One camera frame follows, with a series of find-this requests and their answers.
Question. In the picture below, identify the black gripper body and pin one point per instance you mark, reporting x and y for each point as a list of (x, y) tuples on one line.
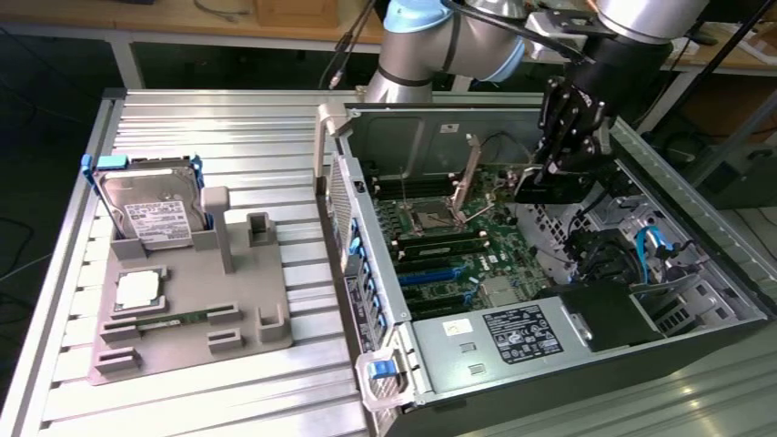
[(625, 73)]

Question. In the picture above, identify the graphics card with silver bracket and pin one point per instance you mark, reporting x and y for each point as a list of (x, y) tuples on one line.
[(546, 191)]

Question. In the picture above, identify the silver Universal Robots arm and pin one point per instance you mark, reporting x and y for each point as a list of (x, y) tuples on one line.
[(418, 50)]

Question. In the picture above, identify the slanted black pole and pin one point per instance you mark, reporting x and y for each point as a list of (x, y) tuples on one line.
[(717, 50)]

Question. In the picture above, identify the silver metal disk bay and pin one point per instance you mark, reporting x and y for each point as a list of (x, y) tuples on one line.
[(546, 227)]

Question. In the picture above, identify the black monitor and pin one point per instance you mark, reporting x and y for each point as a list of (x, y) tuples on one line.
[(740, 9)]

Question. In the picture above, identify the black computer tower on floor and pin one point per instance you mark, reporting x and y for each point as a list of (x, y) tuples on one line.
[(740, 182)]

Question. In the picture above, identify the green motherboard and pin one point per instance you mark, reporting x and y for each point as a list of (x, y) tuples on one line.
[(516, 255)]

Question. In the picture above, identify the thin metal locking lever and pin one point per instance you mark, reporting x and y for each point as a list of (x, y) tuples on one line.
[(404, 184)]

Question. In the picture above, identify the CPU socket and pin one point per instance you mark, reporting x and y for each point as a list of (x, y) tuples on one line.
[(433, 220)]

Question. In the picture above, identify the black installed RAM stick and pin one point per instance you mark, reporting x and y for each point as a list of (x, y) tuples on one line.
[(440, 248)]

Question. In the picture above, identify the silver chipset heat sink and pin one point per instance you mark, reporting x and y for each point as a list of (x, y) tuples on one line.
[(505, 291)]

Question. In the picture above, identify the blue expansion slot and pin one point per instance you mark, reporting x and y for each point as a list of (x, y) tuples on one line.
[(428, 277)]

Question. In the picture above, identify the open black PC case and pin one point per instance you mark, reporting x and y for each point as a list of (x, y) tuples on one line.
[(606, 378)]

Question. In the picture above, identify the grey power supply unit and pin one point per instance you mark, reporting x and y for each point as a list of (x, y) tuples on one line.
[(449, 359)]

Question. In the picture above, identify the grey plastic parts rack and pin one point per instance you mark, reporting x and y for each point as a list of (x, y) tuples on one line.
[(243, 282)]

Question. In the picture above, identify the hard disk in blue caddy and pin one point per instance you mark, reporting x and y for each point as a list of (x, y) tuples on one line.
[(152, 218)]

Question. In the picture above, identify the green RAM stick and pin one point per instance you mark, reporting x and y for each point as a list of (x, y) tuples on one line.
[(172, 318)]

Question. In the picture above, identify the silver CPU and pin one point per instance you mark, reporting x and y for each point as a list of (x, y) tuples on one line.
[(140, 291)]

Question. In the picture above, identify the wooden desk with white legs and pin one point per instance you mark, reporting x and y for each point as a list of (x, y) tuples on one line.
[(91, 18)]

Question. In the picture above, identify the black plastic air duct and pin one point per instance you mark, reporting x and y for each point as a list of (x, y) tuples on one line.
[(606, 318)]

